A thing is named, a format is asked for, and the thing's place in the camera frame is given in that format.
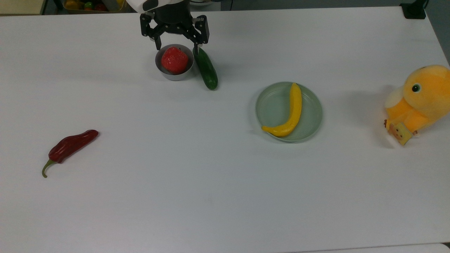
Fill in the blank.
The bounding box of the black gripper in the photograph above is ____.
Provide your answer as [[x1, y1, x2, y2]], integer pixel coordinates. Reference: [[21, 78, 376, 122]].
[[140, 2, 211, 56]]

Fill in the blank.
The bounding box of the dark red chili pepper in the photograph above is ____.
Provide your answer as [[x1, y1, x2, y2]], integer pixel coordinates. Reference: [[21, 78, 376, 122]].
[[42, 129, 99, 178]]

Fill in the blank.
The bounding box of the translucent green plastic plate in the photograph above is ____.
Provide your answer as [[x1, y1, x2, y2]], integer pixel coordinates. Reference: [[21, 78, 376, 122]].
[[255, 82, 323, 143]]

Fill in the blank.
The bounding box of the red toy apple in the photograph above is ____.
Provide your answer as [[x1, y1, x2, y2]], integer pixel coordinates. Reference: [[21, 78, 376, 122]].
[[161, 46, 189, 74]]

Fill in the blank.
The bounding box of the small metal bowl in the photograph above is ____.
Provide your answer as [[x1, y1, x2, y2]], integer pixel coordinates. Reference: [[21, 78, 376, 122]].
[[155, 44, 195, 82]]

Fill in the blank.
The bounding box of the dark green cucumber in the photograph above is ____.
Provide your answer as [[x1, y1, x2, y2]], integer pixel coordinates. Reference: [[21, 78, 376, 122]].
[[193, 47, 219, 91]]

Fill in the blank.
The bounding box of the crate with toy fruit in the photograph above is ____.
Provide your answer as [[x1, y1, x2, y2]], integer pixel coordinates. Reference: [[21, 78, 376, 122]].
[[63, 0, 128, 14]]

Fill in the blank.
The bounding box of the yellow banana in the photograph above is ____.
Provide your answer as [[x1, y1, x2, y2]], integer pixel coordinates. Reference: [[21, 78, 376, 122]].
[[261, 83, 303, 137]]

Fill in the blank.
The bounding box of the beige cabinet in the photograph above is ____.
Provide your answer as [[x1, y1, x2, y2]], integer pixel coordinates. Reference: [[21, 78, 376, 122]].
[[0, 0, 47, 15]]

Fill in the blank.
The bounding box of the black table clamp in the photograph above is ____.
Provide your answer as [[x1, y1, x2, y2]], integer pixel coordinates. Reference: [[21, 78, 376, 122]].
[[400, 0, 429, 19]]

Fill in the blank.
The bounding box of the yellow plush toy tag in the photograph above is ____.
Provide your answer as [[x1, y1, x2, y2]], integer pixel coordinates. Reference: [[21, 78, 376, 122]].
[[385, 120, 413, 146]]

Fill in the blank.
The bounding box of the orange plush duck toy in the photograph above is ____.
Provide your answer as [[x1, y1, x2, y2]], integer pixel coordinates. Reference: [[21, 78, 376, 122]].
[[384, 65, 450, 138]]

